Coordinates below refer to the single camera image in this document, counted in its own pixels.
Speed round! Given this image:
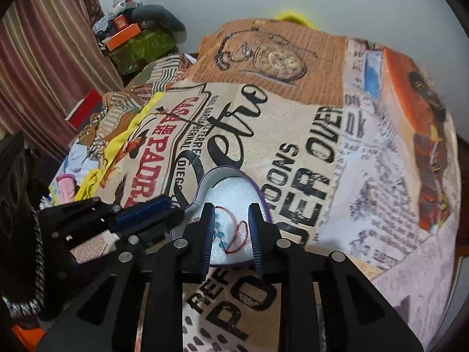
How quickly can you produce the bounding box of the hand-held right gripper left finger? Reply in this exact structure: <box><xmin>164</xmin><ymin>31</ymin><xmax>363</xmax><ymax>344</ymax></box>
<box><xmin>35</xmin><ymin>202</ymin><xmax>217</xmax><ymax>352</ymax></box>

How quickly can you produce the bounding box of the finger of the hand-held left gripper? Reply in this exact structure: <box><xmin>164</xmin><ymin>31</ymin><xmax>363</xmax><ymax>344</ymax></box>
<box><xmin>126</xmin><ymin>209</ymin><xmax>186</xmax><ymax>255</ymax></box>
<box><xmin>38</xmin><ymin>195</ymin><xmax>172</xmax><ymax>261</ymax></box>

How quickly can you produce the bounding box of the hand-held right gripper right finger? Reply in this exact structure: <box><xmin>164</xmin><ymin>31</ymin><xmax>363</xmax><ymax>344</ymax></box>
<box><xmin>248</xmin><ymin>202</ymin><xmax>426</xmax><ymax>352</ymax></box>

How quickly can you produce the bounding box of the blue bead bracelet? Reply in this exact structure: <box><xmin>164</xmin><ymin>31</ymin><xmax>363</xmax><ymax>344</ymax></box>
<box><xmin>213</xmin><ymin>207</ymin><xmax>230</xmax><ymax>251</ymax></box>

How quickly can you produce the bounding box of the red string bracelet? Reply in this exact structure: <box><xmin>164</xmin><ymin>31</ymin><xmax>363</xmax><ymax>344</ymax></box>
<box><xmin>225</xmin><ymin>209</ymin><xmax>253</xmax><ymax>255</ymax></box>

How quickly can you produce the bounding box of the purple heart-shaped jewelry box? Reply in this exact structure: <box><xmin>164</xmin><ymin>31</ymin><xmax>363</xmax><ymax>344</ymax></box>
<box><xmin>170</xmin><ymin>166</ymin><xmax>273</xmax><ymax>268</ymax></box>

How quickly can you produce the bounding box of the pile of pastel clothes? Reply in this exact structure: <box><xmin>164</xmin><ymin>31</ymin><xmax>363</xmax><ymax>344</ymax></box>
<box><xmin>47</xmin><ymin>143</ymin><xmax>107</xmax><ymax>209</ymax></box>

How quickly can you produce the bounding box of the red and white box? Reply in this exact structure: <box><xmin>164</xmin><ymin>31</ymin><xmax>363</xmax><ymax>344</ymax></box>
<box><xmin>65</xmin><ymin>89</ymin><xmax>103</xmax><ymax>130</ymax></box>

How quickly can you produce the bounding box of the printed blanket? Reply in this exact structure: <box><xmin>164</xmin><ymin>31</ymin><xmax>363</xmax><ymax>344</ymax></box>
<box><xmin>47</xmin><ymin>18</ymin><xmax>462</xmax><ymax>352</ymax></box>

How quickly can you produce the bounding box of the striped curtain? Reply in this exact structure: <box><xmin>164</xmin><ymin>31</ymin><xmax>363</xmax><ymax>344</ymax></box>
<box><xmin>0</xmin><ymin>0</ymin><xmax>125</xmax><ymax>162</ymax></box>

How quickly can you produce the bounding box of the green cloth covered table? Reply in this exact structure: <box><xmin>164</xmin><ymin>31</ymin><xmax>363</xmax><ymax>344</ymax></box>
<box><xmin>106</xmin><ymin>29</ymin><xmax>180</xmax><ymax>76</ymax></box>

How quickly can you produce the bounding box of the long orange box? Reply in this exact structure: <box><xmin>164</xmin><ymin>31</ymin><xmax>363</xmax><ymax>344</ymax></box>
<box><xmin>104</xmin><ymin>23</ymin><xmax>142</xmax><ymax>51</ymax></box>

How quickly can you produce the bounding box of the yellow foam tube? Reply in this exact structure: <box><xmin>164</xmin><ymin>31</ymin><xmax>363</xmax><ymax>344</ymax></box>
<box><xmin>275</xmin><ymin>5</ymin><xmax>317</xmax><ymax>28</ymax></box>

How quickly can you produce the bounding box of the black white braided cord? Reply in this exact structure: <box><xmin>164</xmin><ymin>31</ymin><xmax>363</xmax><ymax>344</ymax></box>
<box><xmin>2</xmin><ymin>205</ymin><xmax>46</xmax><ymax>316</ymax></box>

